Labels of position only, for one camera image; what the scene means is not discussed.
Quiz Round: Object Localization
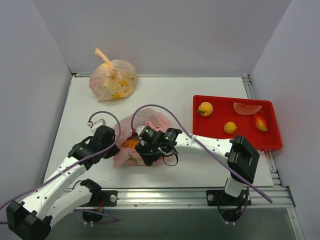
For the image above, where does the orange toy pineapple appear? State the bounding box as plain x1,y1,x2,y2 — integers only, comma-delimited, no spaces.
121,136,140,149

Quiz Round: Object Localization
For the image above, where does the pink plastic bag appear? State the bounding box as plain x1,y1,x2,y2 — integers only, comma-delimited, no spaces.
113,108,173,168

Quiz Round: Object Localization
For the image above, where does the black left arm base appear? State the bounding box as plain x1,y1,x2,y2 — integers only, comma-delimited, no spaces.
71,178,119,227

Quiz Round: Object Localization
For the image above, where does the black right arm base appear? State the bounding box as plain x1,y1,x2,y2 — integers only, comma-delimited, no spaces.
206,187,252,226

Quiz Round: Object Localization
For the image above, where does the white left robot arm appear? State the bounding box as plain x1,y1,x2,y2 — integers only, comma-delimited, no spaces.
6,125,119,240

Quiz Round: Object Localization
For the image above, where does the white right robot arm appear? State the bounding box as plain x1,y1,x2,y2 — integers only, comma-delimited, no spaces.
135,126,260,205

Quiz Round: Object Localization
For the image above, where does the orange plastic bag with fruit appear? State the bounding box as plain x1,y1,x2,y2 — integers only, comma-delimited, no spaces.
89,49,138,102

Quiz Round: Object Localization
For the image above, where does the orange fruit with leaf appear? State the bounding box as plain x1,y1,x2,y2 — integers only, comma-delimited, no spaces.
196,101,214,117

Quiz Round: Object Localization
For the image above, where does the red plastic tray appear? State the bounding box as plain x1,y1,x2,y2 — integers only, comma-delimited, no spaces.
192,95,283,152

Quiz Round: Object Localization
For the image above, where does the small yellow lemon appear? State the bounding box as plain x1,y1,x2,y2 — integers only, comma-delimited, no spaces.
223,121,237,135

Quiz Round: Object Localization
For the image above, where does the watermelon slice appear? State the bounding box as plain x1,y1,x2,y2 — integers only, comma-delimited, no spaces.
233,102,262,116

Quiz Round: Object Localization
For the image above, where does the red yellow mango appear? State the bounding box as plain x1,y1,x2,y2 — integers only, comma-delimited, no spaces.
253,113,268,132

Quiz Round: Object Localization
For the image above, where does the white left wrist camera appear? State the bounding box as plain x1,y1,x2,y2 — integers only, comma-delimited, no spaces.
87,118,106,129

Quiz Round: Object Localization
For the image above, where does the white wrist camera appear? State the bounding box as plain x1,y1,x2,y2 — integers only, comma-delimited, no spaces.
131,126,145,137
87,118,106,129

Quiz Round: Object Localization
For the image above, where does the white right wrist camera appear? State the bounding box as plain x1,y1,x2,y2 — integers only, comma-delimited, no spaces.
131,126,145,137

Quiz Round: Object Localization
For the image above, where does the aluminium front rail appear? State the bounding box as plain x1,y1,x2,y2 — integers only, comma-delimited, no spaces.
104,187,295,209

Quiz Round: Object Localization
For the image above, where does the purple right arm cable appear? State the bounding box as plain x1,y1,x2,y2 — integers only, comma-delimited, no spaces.
130,104,273,204

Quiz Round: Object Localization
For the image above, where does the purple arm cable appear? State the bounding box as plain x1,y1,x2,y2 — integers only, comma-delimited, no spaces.
0,110,123,225
130,104,273,204

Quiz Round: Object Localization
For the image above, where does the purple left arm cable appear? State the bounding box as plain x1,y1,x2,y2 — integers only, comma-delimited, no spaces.
0,110,123,225

